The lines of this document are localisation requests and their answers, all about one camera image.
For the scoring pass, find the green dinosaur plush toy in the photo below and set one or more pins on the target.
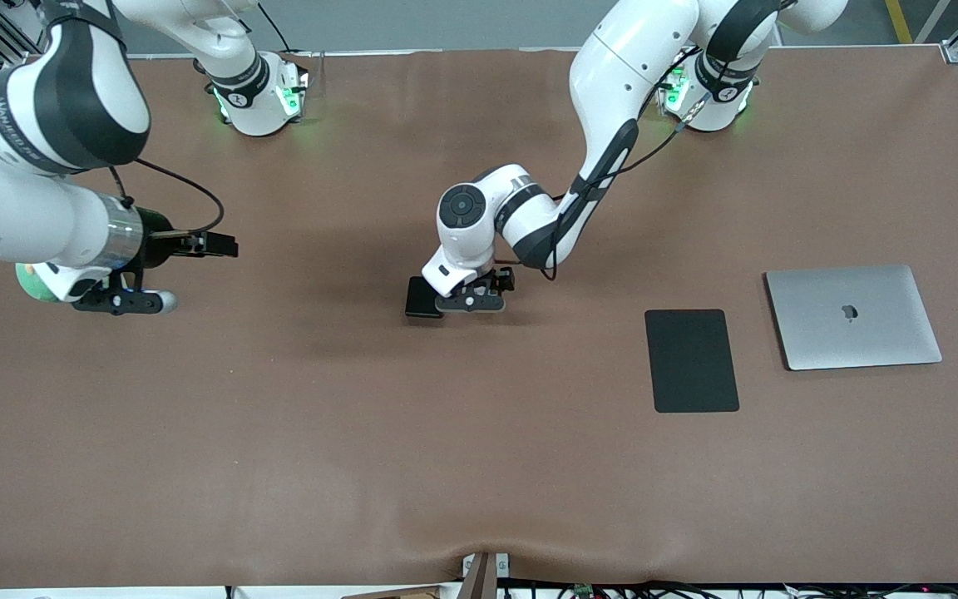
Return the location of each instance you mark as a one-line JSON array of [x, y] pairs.
[[30, 287]]

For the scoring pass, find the brown table cover mat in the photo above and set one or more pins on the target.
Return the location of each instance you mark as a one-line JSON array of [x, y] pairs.
[[362, 433]]

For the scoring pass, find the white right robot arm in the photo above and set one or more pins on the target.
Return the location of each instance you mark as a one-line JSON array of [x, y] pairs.
[[46, 100]]

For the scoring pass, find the small black phone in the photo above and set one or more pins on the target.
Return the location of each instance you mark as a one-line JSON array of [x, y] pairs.
[[417, 304]]

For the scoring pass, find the table edge bracket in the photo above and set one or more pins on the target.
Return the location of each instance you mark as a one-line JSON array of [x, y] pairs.
[[483, 574]]

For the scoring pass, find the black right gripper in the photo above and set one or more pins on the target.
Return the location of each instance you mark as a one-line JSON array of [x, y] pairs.
[[156, 236]]

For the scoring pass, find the silver laptop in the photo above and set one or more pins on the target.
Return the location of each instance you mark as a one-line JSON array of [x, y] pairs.
[[853, 320]]

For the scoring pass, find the black mouse pad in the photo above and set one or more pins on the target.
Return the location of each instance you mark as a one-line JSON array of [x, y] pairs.
[[691, 362]]

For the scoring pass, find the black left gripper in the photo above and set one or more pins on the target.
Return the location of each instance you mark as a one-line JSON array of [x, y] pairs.
[[502, 280]]

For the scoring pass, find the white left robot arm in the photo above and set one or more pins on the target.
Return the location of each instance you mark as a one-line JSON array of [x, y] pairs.
[[620, 66]]

